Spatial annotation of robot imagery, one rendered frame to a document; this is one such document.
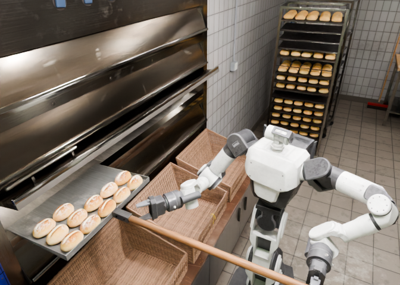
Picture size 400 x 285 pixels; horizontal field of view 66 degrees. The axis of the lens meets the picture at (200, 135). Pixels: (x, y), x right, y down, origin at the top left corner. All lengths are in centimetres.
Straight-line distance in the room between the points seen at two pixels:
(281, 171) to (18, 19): 120
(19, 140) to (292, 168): 114
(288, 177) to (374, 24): 459
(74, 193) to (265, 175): 93
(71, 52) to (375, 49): 506
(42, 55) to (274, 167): 109
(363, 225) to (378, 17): 473
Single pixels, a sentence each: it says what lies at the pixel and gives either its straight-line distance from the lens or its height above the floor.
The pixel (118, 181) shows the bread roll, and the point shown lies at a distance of 163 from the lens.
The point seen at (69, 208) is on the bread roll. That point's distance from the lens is 153.
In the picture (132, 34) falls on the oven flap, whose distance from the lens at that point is 182.
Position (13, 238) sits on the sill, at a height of 118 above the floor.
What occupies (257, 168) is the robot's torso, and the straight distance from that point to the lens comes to 149.
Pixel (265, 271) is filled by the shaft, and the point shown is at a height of 121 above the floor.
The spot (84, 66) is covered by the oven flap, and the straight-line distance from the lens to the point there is 154.
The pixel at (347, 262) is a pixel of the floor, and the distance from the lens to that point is 302.
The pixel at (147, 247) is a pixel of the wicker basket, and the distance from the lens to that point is 205.
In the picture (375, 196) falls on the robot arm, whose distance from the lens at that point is 132.
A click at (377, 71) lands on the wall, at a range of 597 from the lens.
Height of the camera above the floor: 218
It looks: 29 degrees down
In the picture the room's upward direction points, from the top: straight up
